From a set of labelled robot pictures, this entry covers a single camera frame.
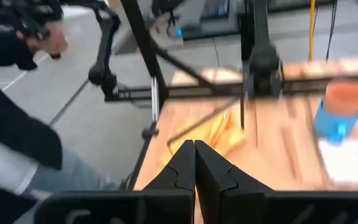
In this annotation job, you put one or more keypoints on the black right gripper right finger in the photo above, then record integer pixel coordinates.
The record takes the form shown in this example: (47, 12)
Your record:
(211, 174)

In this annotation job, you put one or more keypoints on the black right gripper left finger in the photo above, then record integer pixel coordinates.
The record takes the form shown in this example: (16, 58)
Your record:
(182, 174)

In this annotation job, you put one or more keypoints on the blue plastic mug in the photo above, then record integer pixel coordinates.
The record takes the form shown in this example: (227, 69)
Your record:
(331, 126)

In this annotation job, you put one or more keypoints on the white napkin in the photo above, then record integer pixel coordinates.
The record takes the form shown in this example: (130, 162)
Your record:
(343, 165)

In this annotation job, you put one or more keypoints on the peach plastic cup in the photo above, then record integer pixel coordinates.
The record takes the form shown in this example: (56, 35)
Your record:
(345, 98)

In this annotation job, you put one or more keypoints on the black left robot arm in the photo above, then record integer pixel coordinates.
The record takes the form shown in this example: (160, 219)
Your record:
(261, 62)

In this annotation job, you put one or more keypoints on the yellow waffle cloth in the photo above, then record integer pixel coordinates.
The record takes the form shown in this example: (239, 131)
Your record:
(225, 133)

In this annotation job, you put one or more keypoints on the wooden board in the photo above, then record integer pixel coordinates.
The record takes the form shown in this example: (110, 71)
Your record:
(204, 119)

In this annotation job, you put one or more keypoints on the person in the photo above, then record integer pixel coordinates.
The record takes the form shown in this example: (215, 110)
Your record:
(11, 130)

